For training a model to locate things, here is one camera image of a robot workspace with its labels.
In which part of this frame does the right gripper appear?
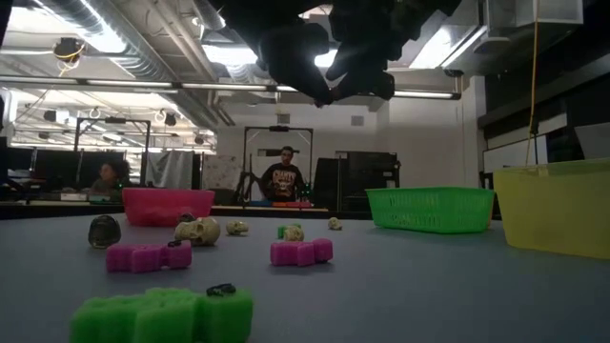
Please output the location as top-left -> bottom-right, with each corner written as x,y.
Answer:
328,0 -> 416,100

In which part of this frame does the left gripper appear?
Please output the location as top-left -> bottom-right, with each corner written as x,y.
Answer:
259,23 -> 335,107

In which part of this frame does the black equipment cabinet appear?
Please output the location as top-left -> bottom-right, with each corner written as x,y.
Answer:
312,151 -> 401,215

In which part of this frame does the person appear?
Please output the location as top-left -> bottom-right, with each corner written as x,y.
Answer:
260,146 -> 306,204
90,159 -> 132,204

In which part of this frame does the white paper board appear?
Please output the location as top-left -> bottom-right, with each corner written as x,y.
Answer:
202,153 -> 244,191

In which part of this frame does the green plastic basket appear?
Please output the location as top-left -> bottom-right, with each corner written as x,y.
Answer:
365,186 -> 496,234

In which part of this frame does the background work table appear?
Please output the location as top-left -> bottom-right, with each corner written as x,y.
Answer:
212,204 -> 330,214

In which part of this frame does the grey cloth sheet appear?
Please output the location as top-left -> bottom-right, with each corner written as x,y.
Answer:
145,151 -> 194,191

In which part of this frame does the pink sponge centre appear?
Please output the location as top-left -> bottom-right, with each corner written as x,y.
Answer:
270,237 -> 335,268

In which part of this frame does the pink round bowl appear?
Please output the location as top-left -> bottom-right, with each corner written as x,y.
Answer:
121,187 -> 216,229

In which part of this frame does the yellow plastic bin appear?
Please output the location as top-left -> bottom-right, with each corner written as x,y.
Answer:
493,157 -> 610,261

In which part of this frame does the pink skeleton figure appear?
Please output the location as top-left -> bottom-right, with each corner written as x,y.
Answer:
105,240 -> 193,275

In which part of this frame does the large green sponge foreground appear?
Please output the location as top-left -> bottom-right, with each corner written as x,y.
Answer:
69,284 -> 254,343

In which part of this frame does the black gantry frame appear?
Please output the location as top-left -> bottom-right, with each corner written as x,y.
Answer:
73,117 -> 153,192
241,125 -> 315,204

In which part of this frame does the silver round air duct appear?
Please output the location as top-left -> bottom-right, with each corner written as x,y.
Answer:
190,0 -> 228,30

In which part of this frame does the yellow hanging cable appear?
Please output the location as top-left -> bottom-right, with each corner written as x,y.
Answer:
523,0 -> 539,167

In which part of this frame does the ceiling cable reel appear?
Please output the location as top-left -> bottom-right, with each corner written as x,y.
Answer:
51,36 -> 87,64

